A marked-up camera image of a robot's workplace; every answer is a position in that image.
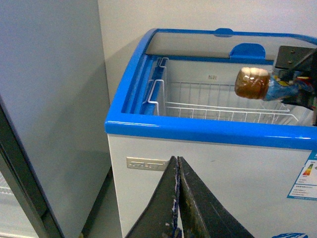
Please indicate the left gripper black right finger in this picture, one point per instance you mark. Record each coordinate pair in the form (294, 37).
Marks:
(201, 213)

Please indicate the silver brand nameplate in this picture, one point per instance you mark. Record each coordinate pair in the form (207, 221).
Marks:
(146, 164)

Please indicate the energy rating label sticker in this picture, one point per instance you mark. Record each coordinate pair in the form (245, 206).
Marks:
(305, 186)

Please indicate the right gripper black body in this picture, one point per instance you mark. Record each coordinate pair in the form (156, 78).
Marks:
(297, 72)

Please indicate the white chest freezer blue rim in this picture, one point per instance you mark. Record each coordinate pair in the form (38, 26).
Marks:
(249, 167)

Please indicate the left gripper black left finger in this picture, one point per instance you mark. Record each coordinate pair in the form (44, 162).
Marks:
(160, 217)

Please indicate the brown drink bottle blue label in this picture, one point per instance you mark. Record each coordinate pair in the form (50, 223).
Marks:
(260, 84)

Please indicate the grey upright display fridge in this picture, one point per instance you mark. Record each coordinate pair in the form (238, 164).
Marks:
(53, 87)

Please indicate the white wire freezer basket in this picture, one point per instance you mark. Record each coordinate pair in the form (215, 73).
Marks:
(205, 90)

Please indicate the glass sliding lid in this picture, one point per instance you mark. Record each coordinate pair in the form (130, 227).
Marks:
(219, 43)
(246, 53)

